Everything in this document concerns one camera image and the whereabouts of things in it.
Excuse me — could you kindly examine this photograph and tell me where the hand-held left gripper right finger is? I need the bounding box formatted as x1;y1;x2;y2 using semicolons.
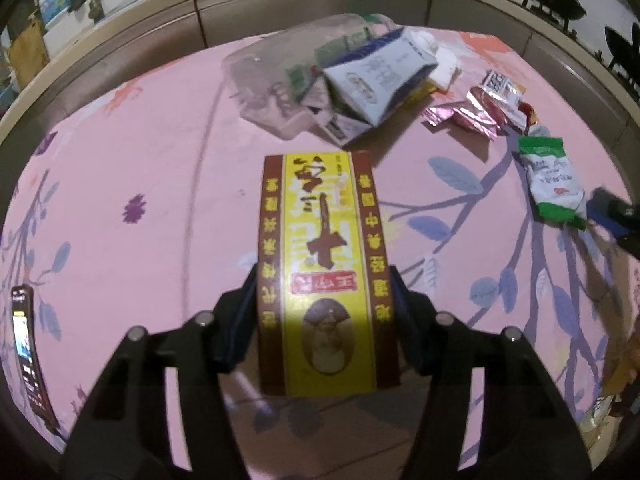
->
387;262;596;480

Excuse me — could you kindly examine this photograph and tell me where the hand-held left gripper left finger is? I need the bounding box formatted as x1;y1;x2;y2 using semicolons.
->
60;262;261;480

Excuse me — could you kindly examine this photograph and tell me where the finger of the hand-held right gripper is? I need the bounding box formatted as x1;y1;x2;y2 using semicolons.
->
587;187;640;256

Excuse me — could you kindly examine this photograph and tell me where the green and white snack packet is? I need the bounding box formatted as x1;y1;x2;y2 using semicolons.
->
517;136;588;229

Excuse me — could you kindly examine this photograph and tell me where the yellow and red carton box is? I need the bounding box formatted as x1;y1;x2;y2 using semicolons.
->
255;150;401;397

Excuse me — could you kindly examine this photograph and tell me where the small red packet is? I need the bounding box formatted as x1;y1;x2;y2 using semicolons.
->
515;102;542;137

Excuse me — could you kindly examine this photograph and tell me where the large pink foil wrapper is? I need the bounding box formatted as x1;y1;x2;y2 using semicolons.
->
450;86;510;142

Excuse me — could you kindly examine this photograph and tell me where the small pink foil wrapper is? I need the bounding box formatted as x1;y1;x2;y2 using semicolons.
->
422;102;469;132

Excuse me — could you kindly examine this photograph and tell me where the pale paper box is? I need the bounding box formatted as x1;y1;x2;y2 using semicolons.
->
407;30;462;95

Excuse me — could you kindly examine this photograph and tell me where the yellow snack wrapper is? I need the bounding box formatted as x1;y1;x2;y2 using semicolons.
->
400;79;437;109

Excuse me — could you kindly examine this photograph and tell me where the clear plastic bottle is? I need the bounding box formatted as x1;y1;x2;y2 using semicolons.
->
222;12;396;141

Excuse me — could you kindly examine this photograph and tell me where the blue and white milk carton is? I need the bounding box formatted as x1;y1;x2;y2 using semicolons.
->
322;30;440;128

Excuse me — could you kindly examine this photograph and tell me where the green and white carton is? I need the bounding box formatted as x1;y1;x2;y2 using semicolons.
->
285;25;376;106

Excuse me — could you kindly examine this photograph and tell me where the black frying pan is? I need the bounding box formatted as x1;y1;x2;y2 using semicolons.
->
604;20;640;87

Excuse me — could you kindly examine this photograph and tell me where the pink floral tablecloth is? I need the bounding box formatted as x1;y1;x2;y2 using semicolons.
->
0;25;640;480

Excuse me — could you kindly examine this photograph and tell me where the black smartphone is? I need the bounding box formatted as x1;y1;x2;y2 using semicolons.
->
10;284;62;435

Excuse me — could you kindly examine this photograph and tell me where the upright wooden cutting board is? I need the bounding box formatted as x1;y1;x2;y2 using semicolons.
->
7;20;52;87

